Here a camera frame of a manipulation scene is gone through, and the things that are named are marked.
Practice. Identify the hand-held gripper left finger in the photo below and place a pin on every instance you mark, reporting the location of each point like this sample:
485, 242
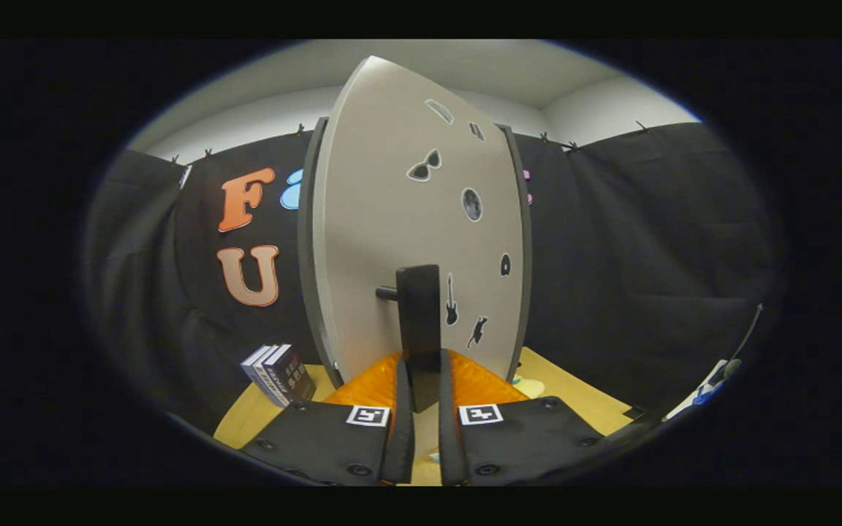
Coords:
330, 446

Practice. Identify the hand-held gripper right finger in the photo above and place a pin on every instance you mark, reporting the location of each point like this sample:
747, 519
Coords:
523, 446

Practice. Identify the light grey cabinet door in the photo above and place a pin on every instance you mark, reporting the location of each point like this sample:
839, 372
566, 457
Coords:
384, 197

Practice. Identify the yellow plush toy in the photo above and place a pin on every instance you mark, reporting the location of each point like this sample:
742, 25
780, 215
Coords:
531, 387

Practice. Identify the dark navy book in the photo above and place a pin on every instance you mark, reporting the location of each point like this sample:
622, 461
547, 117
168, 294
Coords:
293, 372

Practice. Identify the white spine book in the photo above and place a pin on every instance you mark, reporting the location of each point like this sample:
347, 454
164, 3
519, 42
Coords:
266, 372

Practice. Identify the light blue book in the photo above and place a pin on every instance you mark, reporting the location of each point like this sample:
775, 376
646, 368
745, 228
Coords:
251, 365

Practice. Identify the white and blue paper items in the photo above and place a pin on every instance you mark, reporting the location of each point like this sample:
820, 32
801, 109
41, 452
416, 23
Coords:
699, 398

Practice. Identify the dark grey cabinet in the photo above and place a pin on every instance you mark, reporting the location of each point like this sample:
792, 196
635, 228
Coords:
305, 256

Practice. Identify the black backdrop cloth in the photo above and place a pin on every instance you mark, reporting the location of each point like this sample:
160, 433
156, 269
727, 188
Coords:
647, 256

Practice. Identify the small black bracket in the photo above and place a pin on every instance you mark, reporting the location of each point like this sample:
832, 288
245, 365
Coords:
633, 413

